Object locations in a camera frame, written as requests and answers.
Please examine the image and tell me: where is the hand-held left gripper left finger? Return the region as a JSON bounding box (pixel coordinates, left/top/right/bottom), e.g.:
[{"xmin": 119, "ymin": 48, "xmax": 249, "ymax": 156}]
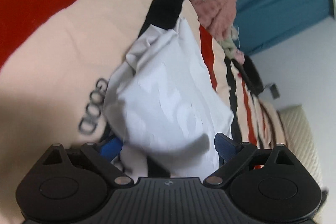
[{"xmin": 39, "ymin": 137, "xmax": 134, "ymax": 188}]

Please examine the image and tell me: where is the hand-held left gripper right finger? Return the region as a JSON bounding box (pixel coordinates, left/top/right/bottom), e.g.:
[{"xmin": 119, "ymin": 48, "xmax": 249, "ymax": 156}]
[{"xmin": 203, "ymin": 133, "xmax": 296, "ymax": 188}]

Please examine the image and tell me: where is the white t-shirt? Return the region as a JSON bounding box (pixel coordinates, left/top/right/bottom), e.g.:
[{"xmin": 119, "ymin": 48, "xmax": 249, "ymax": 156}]
[{"xmin": 104, "ymin": 18, "xmax": 235, "ymax": 178}]

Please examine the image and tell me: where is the pale green clothes heap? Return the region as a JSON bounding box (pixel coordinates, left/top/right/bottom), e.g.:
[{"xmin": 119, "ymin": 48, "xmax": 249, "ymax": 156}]
[{"xmin": 220, "ymin": 28, "xmax": 246, "ymax": 60}]

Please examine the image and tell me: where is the beige brown striped blanket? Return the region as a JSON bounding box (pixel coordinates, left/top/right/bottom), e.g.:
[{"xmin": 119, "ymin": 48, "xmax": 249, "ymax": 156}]
[{"xmin": 259, "ymin": 98, "xmax": 287, "ymax": 152}]

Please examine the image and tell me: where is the beige quilted headboard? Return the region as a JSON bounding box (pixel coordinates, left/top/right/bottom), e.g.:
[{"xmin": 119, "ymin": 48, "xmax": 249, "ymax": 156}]
[{"xmin": 278, "ymin": 105, "xmax": 325, "ymax": 189}]

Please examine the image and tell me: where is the black armchair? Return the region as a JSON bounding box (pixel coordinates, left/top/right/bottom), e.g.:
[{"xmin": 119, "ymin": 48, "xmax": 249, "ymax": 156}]
[{"xmin": 231, "ymin": 55, "xmax": 264, "ymax": 95}]

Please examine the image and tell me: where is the red black striped blanket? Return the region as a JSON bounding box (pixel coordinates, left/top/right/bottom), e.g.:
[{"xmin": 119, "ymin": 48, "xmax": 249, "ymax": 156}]
[{"xmin": 0, "ymin": 0, "xmax": 282, "ymax": 224}]

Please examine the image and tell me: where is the pink fleece blanket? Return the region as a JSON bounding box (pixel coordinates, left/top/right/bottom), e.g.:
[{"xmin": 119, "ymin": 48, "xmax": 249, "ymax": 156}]
[{"xmin": 168, "ymin": 0, "xmax": 238, "ymax": 41}]

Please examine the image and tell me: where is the black wall outlet with charger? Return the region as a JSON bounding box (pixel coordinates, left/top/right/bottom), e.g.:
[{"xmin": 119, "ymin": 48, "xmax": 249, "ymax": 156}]
[{"xmin": 263, "ymin": 82, "xmax": 280, "ymax": 99}]

